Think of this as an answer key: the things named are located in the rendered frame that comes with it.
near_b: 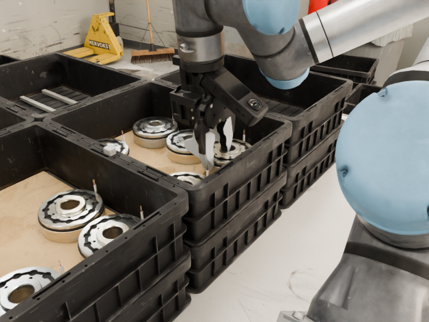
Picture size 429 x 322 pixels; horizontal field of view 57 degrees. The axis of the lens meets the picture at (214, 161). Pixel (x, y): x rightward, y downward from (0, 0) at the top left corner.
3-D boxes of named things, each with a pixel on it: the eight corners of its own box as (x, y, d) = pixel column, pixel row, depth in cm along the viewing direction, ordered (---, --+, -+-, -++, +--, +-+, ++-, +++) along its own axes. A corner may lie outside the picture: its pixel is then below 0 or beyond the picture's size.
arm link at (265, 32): (314, 17, 58) (251, 8, 63) (293, -44, 48) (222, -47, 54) (290, 63, 56) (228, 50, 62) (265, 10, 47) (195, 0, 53)
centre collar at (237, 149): (245, 149, 78) (245, 146, 77) (230, 159, 74) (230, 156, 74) (225, 142, 80) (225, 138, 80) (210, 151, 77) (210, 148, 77)
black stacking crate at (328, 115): (346, 125, 103) (354, 83, 97) (290, 174, 83) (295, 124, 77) (223, 91, 124) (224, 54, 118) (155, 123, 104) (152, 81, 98)
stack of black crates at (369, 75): (368, 133, 246) (385, 59, 223) (351, 156, 222) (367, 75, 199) (304, 117, 267) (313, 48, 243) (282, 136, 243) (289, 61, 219)
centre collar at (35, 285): (50, 296, 49) (49, 292, 49) (11, 321, 46) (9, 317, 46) (32, 275, 52) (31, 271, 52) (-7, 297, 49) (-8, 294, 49)
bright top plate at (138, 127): (186, 127, 91) (186, 124, 91) (151, 142, 85) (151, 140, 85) (158, 114, 97) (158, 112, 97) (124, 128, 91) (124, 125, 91)
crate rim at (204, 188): (295, 133, 78) (296, 122, 76) (194, 207, 58) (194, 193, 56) (151, 88, 99) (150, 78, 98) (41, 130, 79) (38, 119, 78)
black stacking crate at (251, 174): (288, 174, 83) (294, 124, 77) (196, 255, 63) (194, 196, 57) (154, 123, 104) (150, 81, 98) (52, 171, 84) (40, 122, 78)
